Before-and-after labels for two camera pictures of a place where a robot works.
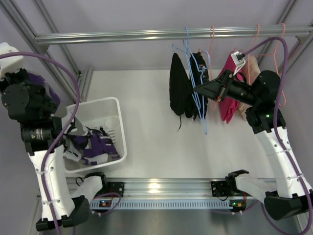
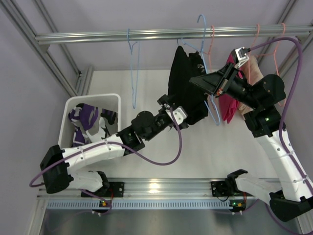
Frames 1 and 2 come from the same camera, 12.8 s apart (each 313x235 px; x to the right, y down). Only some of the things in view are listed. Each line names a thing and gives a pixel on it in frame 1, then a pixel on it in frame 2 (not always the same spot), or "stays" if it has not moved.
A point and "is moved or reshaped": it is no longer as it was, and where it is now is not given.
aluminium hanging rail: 106,37 stays
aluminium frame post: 62,75 stays
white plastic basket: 104,113 → 111,102
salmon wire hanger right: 274,54 stays
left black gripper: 49,107 → 165,105
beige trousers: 251,67 stays
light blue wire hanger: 196,75 → 131,48
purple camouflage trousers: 91,146 is moved or reshaped
